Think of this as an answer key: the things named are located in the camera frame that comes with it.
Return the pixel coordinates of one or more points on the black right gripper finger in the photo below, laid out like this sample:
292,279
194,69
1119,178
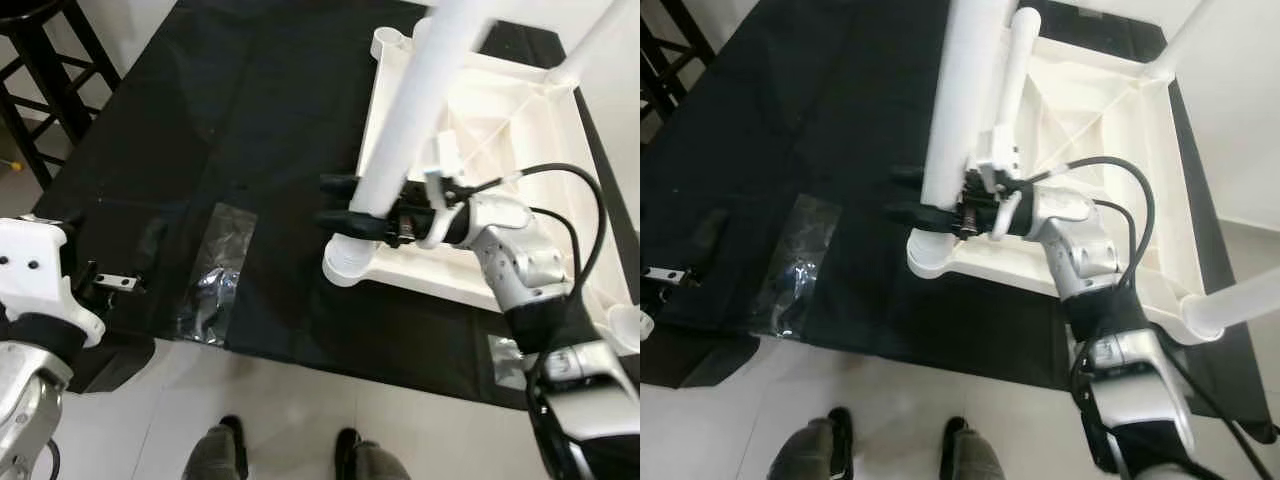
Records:
907,176
350,225
340,184
920,218

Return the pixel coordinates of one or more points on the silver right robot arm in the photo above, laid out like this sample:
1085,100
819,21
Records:
1085,250
520,260

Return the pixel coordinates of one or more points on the white plastic children table top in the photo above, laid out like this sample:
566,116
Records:
1100,120
520,130

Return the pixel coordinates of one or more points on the black tablecloth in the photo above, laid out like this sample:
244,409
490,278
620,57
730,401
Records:
250,130
800,120

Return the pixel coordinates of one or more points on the clear tape strip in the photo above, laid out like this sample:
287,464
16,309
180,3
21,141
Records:
505,360

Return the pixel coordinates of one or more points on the black stool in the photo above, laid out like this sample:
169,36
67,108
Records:
665,55
40,60

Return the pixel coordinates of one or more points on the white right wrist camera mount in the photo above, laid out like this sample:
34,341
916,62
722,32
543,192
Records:
445,170
1000,160

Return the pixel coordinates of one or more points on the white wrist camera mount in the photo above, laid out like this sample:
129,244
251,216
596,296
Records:
1000,160
445,170
40,270

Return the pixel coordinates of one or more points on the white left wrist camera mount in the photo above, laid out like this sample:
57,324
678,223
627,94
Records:
40,270

